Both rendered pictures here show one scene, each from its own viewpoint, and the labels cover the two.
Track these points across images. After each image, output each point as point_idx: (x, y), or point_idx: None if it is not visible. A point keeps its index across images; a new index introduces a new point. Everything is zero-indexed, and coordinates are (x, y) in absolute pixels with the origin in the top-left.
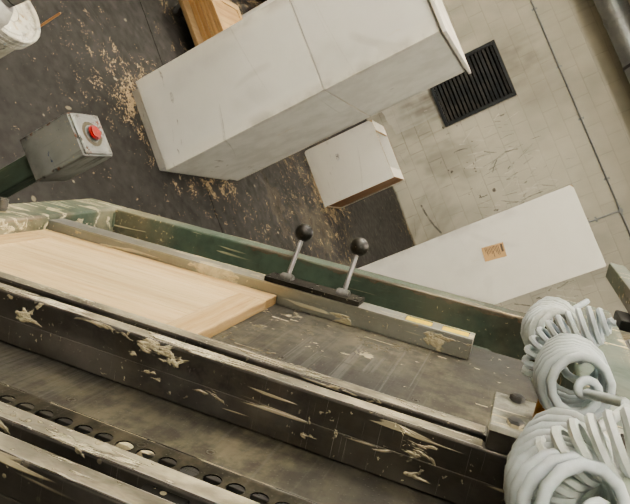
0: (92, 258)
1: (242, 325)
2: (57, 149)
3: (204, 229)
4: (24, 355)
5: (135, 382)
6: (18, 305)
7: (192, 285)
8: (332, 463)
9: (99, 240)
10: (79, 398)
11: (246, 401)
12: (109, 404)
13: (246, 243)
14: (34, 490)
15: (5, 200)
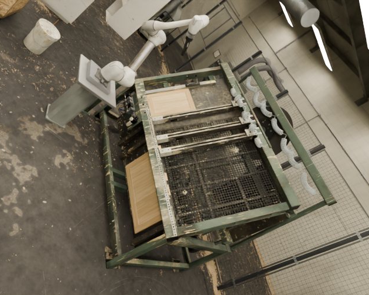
0: (163, 98)
1: (192, 98)
2: None
3: (160, 76)
4: (187, 119)
5: (200, 116)
6: (185, 116)
7: (179, 94)
8: (220, 113)
9: (156, 92)
10: (198, 120)
11: (211, 112)
12: (201, 119)
13: (170, 76)
14: (215, 130)
15: (142, 96)
